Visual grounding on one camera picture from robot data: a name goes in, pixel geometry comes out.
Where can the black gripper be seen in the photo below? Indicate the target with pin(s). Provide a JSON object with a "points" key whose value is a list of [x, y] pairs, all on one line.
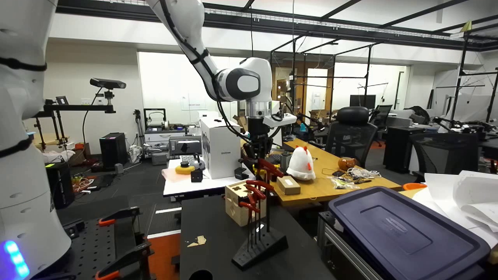
{"points": [[258, 135]]}

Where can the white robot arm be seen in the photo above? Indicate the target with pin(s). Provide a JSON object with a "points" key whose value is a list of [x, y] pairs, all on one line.
{"points": [[31, 130]]}

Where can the white computer case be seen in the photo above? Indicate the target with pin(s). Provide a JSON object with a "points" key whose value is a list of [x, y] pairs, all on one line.
{"points": [[217, 150]]}

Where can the small tan box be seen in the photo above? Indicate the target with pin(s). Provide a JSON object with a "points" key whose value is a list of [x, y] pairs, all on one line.
{"points": [[287, 186]]}

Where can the white cone-shaped bag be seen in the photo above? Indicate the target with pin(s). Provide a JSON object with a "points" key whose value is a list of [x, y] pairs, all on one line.
{"points": [[298, 166]]}

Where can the grey desktop device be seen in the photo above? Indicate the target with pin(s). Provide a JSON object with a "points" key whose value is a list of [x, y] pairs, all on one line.
{"points": [[185, 146]]}

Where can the wooden office desk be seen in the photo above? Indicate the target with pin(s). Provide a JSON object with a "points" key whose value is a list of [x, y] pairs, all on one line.
{"points": [[320, 191]]}

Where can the yellow tape roll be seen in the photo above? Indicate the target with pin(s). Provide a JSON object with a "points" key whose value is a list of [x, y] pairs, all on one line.
{"points": [[183, 170]]}

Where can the small white table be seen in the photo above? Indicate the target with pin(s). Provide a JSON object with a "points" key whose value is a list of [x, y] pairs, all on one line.
{"points": [[179, 186]]}

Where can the brown ball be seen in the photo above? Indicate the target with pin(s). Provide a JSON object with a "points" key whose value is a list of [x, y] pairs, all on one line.
{"points": [[347, 164]]}

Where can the black office chair with headrest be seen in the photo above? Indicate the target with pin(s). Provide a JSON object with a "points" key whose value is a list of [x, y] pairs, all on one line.
{"points": [[350, 135]]}

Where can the black hex key stand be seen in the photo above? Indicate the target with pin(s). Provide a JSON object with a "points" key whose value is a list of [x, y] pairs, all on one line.
{"points": [[261, 251]]}

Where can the crumpled foil wrappers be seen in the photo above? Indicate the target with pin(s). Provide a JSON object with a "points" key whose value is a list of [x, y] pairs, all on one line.
{"points": [[358, 177]]}

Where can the small wooden shape piece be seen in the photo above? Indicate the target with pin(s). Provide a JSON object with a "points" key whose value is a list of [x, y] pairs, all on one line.
{"points": [[196, 242]]}

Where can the dark computer monitor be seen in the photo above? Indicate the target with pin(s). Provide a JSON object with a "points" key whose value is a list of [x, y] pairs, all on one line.
{"points": [[362, 102]]}

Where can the black cabinet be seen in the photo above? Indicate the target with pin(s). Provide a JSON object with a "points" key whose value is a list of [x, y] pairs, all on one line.
{"points": [[398, 150]]}

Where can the black computer tower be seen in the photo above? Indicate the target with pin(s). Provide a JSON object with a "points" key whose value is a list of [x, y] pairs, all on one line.
{"points": [[112, 150]]}

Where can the black clamp with orange grip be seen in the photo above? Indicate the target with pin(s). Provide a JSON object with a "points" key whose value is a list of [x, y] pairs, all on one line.
{"points": [[121, 216], [126, 259]]}

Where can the orange bowl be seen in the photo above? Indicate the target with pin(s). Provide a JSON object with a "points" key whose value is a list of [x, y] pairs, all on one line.
{"points": [[414, 186]]}

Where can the navy plastic tote lid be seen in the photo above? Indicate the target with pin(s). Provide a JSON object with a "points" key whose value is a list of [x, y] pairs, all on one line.
{"points": [[404, 234]]}

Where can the black mesh office chair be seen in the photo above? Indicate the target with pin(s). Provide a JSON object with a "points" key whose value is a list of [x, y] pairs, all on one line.
{"points": [[445, 153]]}

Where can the black perforated breadboard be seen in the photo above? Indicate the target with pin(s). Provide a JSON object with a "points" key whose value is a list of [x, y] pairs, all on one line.
{"points": [[87, 250]]}

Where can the white paper sheets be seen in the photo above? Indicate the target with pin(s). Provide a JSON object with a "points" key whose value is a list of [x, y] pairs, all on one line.
{"points": [[466, 200]]}

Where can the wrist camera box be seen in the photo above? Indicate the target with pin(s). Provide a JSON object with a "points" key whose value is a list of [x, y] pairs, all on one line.
{"points": [[280, 121]]}

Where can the small black mount block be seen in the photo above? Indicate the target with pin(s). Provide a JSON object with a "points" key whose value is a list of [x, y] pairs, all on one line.
{"points": [[196, 174]]}

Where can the black frame 3D printer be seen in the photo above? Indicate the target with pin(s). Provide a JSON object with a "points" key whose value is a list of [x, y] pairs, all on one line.
{"points": [[154, 119]]}

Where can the black camera on stand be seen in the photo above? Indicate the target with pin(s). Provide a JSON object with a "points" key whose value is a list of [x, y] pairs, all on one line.
{"points": [[107, 83]]}

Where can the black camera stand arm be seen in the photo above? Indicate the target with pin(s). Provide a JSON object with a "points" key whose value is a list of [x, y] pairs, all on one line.
{"points": [[77, 108]]}

